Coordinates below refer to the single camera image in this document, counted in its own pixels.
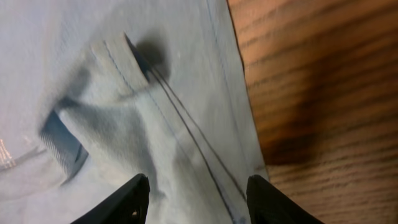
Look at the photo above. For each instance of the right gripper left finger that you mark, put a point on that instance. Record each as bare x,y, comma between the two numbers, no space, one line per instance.
129,204

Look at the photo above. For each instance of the light blue printed t-shirt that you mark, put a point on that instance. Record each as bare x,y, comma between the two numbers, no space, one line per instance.
96,92

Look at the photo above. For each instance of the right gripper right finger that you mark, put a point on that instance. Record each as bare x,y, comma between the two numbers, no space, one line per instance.
268,205

